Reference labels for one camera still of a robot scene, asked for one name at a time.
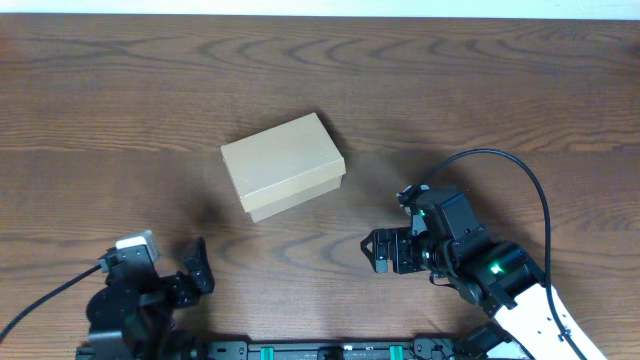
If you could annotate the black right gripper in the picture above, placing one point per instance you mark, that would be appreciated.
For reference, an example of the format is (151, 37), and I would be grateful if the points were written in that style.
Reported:
(401, 250)

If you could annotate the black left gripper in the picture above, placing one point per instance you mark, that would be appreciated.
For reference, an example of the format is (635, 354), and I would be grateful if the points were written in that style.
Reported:
(176, 286)

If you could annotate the cardboard box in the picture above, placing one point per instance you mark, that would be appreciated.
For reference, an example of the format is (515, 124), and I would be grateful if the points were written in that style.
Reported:
(284, 166)

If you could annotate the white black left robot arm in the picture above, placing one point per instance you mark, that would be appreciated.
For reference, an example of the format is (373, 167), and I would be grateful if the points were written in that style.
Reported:
(132, 317)

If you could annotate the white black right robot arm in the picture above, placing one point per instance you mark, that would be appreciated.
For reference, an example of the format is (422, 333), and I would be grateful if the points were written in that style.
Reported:
(445, 239)

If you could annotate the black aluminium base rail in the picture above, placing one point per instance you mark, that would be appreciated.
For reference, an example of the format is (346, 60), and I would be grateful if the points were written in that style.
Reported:
(417, 349)

